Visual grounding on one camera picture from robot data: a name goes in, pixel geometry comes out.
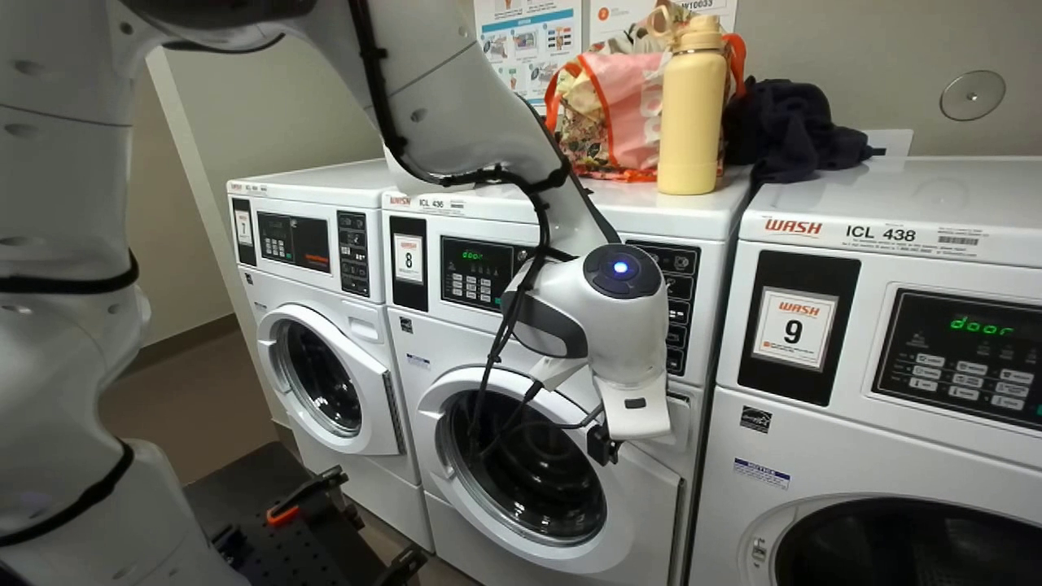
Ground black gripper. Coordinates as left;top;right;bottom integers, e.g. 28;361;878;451
581;425;625;469

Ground white washing machine number eight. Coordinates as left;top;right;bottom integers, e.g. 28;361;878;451
376;161;759;586

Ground white washing machine number nine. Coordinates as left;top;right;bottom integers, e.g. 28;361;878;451
687;157;1042;586

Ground white washing machine narrow card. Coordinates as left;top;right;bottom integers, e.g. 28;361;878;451
225;157;437;551

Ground round white washer door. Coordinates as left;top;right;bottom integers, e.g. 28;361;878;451
255;303;406;460
415;365;653;581
743;500;1042;586

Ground black payment button panel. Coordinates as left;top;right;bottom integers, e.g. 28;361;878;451
334;208;370;301
629;239;702;382

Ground blue text sticker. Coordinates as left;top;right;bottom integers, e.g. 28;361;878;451
730;455;795;492

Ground black number nine card panel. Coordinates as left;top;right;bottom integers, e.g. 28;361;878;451
737;252;863;412

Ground black number eight card panel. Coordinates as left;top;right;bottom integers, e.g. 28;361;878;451
388;213;428;312

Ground pale yellow water bottle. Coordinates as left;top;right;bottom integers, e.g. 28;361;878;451
653;9;733;199

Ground dark navy clothing pile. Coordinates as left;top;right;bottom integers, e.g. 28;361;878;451
723;76;889;189

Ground instruction poster with pictograms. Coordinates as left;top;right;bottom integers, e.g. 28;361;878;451
471;0;587;112

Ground narrow black number card panel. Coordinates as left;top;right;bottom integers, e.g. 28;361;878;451
229;196;259;270

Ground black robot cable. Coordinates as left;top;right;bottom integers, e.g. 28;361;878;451
343;0;611;460

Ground black clamp orange handle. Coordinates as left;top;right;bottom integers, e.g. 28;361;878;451
259;466;352;534

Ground floral bag orange handles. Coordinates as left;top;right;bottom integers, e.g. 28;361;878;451
541;0;753;187

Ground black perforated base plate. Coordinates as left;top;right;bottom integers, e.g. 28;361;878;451
183;438;432;586

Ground white wall poster orange print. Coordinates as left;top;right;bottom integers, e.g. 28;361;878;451
581;0;743;53

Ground round grey wall plate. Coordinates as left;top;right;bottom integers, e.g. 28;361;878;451
936;65;1008;124

